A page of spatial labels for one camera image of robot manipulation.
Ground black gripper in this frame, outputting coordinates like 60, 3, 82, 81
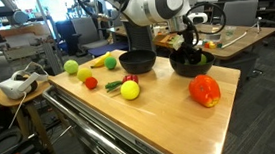
175, 30, 205, 67

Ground orange fruit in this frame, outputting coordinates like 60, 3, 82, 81
187, 72, 223, 111

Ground black plastic bowl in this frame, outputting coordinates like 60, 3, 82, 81
167, 45, 218, 80
117, 48, 159, 76

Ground yellow toy lemon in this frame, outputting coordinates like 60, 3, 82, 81
119, 79, 142, 102

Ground dark green foam ball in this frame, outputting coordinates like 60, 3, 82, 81
103, 56, 119, 71

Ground yellow toy banana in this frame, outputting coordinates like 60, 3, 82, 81
89, 50, 114, 69

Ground yellow foam ball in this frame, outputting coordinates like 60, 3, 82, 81
76, 66, 94, 83

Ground grey arm with blue joint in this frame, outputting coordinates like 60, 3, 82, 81
0, 0, 30, 27

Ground green toy lime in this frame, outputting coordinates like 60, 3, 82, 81
197, 53, 209, 67

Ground yellow toy block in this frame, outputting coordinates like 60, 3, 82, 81
208, 40, 217, 51

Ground clear plastic food container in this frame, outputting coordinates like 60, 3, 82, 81
208, 28, 224, 43

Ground white plastic rod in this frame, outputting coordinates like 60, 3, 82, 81
219, 30, 251, 50

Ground clear plastic cup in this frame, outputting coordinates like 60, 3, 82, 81
223, 24, 238, 38

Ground wooden office desk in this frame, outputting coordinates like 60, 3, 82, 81
106, 12, 275, 90

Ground grey mesh office chair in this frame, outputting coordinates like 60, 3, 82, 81
123, 17, 158, 56

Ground white cart with wooden top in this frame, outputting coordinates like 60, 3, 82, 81
37, 38, 250, 154

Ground small tabletop tripod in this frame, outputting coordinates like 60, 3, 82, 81
252, 16, 265, 35

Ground grey chair with blue seat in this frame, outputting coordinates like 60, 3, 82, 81
70, 13, 130, 60

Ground white VR headset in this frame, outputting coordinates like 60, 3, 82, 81
0, 59, 52, 102

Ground round wooden stool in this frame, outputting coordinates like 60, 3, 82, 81
0, 78, 62, 154

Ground tan wrist camera mount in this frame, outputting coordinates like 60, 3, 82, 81
165, 32, 187, 52

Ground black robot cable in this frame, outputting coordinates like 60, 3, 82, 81
180, 0, 229, 39

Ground metal cart handle bar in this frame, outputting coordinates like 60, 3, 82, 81
40, 78, 145, 154

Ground aluminium frame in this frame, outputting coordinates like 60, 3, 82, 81
38, 34, 67, 77

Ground white headset cable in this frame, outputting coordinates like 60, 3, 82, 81
3, 91, 32, 131

